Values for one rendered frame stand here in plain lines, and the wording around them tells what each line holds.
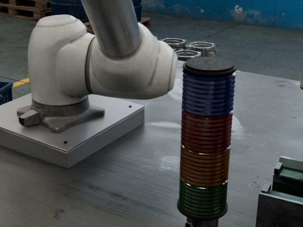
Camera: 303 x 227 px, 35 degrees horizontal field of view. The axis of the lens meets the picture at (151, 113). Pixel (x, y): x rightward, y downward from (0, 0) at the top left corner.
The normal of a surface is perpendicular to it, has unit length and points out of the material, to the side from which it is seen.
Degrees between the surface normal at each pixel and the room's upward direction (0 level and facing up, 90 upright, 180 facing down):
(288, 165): 45
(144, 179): 0
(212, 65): 0
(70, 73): 94
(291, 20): 90
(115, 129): 90
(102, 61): 88
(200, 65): 0
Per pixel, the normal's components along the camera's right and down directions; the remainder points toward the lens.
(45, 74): -0.26, 0.40
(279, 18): -0.54, 0.32
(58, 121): 0.07, -0.78
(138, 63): 0.39, 0.33
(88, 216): 0.00, -0.93
